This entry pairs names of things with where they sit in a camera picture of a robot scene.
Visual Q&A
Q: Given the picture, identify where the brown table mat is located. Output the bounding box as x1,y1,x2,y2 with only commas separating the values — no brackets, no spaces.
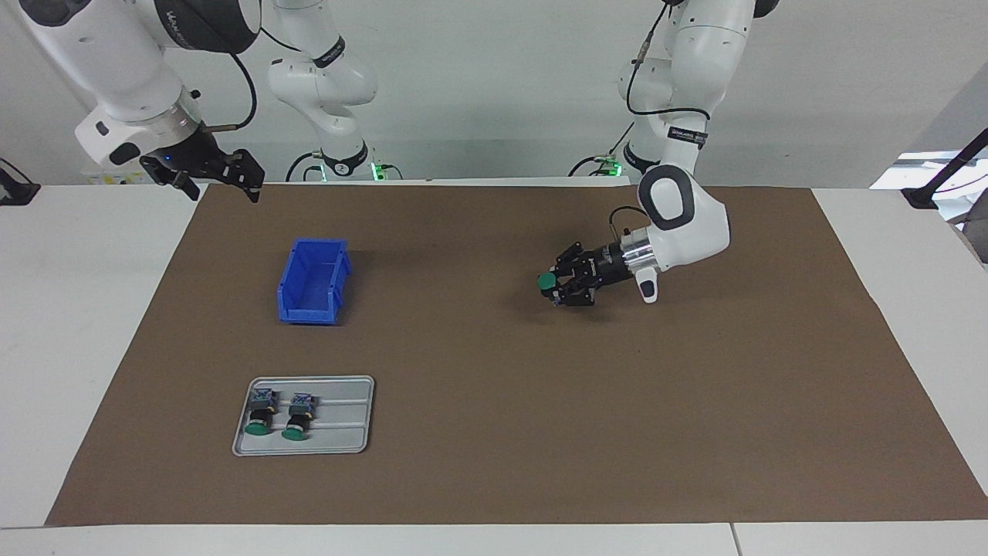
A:
45,184,988,527

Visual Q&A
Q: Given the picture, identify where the blue plastic bin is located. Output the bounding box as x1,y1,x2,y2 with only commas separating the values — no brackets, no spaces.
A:
276,238,353,326

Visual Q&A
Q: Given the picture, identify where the black clamp stand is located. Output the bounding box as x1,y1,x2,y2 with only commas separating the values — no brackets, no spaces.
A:
0,158,41,206

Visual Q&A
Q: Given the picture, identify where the grey metal tray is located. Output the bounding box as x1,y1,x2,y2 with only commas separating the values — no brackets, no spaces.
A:
232,375,376,457

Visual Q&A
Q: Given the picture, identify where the white background furniture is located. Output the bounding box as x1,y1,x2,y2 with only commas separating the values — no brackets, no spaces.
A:
870,149,988,192

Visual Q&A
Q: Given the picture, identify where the grey chair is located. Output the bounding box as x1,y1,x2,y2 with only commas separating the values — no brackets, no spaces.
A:
948,208,988,265

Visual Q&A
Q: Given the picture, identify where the black base cable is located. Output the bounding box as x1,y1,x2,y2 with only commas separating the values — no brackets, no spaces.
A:
286,151,323,183
569,116,641,177

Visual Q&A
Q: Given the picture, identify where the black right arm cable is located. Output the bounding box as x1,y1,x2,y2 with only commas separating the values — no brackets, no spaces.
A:
197,27,310,132

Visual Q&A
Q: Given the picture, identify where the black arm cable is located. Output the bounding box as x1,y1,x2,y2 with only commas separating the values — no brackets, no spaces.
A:
608,0,711,232
197,27,310,132

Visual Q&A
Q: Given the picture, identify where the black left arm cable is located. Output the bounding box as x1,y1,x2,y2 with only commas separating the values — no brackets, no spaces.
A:
608,0,711,232

